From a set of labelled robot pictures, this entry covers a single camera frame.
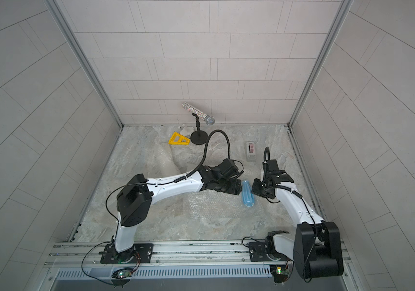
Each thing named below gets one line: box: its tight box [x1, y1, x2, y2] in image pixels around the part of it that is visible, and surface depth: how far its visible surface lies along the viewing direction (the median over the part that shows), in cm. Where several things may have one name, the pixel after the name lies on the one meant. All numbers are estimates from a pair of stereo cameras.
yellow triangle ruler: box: [168, 131, 191, 145], surface depth 111 cm
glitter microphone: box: [182, 101, 216, 126], surface depth 94 cm
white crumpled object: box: [180, 126, 195, 136], surface depth 113 cm
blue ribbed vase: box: [241, 180, 255, 208], surface depth 82 cm
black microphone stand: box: [190, 112, 209, 145], surface depth 111 cm
